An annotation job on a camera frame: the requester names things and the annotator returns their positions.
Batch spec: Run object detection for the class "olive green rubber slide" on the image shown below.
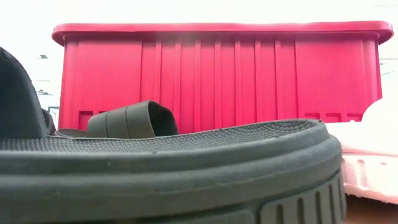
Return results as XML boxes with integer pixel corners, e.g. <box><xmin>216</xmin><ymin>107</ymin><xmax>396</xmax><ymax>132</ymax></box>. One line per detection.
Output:
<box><xmin>0</xmin><ymin>46</ymin><xmax>346</xmax><ymax>224</ymax></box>
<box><xmin>55</xmin><ymin>100</ymin><xmax>179</xmax><ymax>139</ymax></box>

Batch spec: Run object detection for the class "white rubber slide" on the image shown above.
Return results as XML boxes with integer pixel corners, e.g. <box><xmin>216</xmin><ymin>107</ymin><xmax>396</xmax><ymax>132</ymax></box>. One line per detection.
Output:
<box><xmin>325</xmin><ymin>96</ymin><xmax>398</xmax><ymax>205</ymax></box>

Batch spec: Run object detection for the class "red plastic bin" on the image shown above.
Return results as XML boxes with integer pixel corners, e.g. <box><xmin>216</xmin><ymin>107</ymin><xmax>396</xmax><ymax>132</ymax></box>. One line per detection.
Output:
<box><xmin>52</xmin><ymin>20</ymin><xmax>394</xmax><ymax>135</ymax></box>

